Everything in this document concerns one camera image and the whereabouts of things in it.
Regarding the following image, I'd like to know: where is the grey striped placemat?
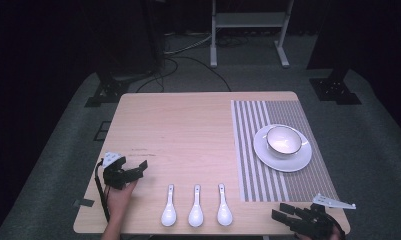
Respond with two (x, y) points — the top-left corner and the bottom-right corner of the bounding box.
(230, 99), (340, 203)

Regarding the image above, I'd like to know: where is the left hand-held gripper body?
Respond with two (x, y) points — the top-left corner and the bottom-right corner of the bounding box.
(102, 151), (133, 191)

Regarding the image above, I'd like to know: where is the white bowl with dark rim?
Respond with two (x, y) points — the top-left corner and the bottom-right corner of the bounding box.
(265, 125), (303, 160)

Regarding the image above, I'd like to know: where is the black stand base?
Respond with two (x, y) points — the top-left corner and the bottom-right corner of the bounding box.
(308, 77), (363, 106)
(84, 75), (131, 108)

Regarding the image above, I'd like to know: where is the grey tape piece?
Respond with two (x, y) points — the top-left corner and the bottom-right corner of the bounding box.
(72, 198), (96, 209)

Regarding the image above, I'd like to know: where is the black floor cable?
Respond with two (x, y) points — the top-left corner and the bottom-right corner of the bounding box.
(135, 55), (233, 94)

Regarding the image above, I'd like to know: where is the person's left hand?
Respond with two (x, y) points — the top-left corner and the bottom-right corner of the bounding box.
(105, 179), (139, 225)

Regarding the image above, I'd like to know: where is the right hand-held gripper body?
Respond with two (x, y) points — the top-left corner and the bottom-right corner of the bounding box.
(288, 193), (358, 240)

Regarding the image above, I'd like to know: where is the person's right hand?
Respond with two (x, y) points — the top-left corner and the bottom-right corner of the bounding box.
(294, 225), (343, 240)

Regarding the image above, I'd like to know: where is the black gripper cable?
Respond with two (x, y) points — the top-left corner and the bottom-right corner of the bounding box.
(94, 159), (111, 223)

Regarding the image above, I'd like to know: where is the white metal stand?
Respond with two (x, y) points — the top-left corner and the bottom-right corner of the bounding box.
(209, 0), (295, 70)

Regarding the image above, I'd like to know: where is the white ceramic spoon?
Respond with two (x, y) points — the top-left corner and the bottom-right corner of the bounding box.
(187, 184), (205, 229)
(160, 183), (178, 228)
(216, 183), (234, 227)

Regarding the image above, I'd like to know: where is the white saucer plate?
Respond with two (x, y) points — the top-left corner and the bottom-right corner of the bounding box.
(252, 123), (313, 174)

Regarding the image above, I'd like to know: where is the white floor cable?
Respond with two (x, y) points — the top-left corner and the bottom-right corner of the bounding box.
(163, 32), (213, 56)

